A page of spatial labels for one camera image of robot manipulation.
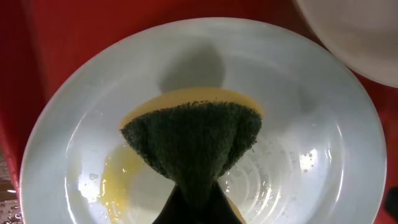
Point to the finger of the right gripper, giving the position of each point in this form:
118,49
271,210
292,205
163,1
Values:
391,202

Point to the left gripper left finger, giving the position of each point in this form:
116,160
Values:
176,210

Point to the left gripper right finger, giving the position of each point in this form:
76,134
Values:
218,210

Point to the green yellow sponge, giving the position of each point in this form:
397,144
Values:
193,136

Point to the light blue plate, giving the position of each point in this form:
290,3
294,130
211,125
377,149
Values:
320,156

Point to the red plastic tray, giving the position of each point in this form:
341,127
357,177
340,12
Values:
44,42

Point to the white plate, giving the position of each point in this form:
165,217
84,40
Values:
361,33

